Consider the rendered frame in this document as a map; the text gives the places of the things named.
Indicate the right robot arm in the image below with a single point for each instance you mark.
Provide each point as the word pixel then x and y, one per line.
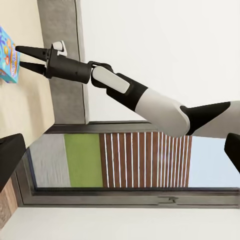
pixel 168 115

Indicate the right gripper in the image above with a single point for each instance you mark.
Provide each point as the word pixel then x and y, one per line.
pixel 58 66

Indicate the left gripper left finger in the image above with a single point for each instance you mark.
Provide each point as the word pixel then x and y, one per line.
pixel 12 149

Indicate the door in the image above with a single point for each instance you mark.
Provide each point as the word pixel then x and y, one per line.
pixel 125 164

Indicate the board game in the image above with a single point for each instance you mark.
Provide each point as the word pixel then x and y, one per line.
pixel 9 58

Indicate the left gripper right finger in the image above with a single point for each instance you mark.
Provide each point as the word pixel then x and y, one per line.
pixel 232 149

